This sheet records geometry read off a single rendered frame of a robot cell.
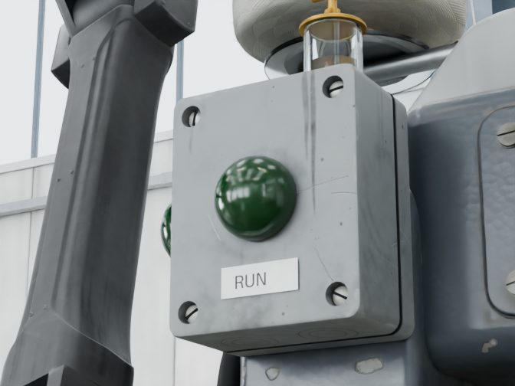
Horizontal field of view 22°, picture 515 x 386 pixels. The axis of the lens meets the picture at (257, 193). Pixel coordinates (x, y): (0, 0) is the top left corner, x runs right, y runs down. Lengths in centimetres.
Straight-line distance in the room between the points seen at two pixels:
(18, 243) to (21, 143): 62
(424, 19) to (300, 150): 47
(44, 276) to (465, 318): 38
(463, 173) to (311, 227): 7
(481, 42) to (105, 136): 31
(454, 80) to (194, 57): 664
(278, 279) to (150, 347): 648
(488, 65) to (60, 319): 29
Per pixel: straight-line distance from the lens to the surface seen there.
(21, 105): 794
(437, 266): 48
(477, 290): 47
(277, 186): 44
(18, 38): 814
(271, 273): 45
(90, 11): 98
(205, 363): 672
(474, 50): 64
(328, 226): 44
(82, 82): 91
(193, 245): 47
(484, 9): 601
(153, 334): 693
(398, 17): 91
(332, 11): 57
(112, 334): 77
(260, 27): 91
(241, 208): 44
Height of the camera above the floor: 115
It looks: 17 degrees up
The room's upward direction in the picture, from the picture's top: straight up
